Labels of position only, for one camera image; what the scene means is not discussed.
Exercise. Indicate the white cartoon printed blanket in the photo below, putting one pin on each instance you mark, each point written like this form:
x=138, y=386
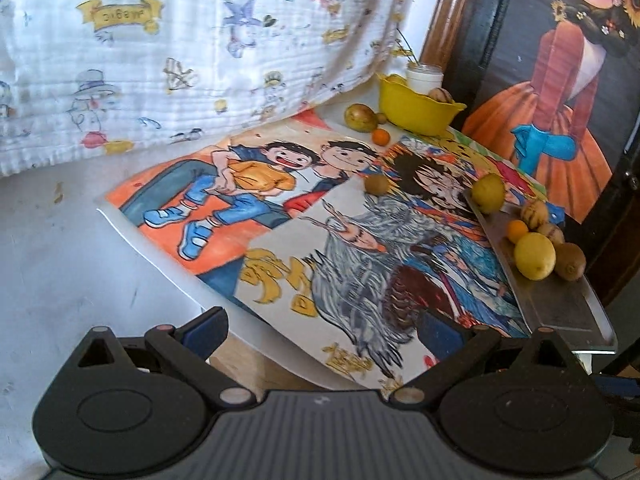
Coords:
x=200, y=60

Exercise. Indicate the wall poster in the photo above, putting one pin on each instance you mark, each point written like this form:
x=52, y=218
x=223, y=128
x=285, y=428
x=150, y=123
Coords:
x=560, y=110

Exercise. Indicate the dry flower twig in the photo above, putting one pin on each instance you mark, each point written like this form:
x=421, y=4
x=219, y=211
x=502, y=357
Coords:
x=404, y=52

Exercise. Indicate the orange cartoon boys drawing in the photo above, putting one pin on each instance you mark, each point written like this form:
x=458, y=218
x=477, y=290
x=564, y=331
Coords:
x=165, y=190

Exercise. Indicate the tiny brown kiwi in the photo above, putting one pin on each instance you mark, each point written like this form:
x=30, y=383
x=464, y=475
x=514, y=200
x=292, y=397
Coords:
x=381, y=118

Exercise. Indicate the orange tangerine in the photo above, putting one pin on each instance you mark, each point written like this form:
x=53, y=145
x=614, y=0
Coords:
x=516, y=230

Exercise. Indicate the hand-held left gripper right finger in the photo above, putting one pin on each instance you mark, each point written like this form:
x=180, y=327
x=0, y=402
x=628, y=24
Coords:
x=440, y=335

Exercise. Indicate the yellow plastic bowl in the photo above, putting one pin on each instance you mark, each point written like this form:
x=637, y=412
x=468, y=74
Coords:
x=415, y=115

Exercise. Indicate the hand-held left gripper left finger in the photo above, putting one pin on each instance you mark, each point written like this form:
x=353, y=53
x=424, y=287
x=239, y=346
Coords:
x=206, y=331

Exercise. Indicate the large yellow-green fruit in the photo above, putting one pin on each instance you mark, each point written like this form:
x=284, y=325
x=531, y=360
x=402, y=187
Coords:
x=488, y=192

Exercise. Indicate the yellow fruit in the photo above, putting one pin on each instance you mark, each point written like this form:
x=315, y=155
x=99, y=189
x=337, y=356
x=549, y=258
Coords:
x=396, y=79

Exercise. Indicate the grey-haired figure drawing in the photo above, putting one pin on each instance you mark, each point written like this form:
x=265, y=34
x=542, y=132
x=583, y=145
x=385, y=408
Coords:
x=350, y=280

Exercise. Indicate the yellow character drawing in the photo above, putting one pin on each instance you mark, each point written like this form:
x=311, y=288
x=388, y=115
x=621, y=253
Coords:
x=452, y=146

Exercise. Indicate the metal tray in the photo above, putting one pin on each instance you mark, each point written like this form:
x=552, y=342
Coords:
x=555, y=305

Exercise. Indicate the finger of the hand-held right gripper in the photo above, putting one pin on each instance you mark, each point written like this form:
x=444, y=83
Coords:
x=620, y=386

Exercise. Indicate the yellow lemon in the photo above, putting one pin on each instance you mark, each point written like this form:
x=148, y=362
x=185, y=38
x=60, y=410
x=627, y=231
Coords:
x=535, y=256

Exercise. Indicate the small kiwi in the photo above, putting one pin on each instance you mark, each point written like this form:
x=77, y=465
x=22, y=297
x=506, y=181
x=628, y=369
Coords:
x=377, y=183

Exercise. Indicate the white jar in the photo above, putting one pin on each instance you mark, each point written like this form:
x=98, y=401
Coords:
x=422, y=80

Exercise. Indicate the small orange kumquat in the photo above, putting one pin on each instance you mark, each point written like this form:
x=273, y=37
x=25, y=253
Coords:
x=381, y=136

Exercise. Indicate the striped pepino melon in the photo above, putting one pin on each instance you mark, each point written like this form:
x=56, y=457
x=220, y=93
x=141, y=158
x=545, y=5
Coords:
x=440, y=95
x=551, y=234
x=534, y=212

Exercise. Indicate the dark door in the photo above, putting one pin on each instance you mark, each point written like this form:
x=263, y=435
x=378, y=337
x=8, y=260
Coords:
x=480, y=60

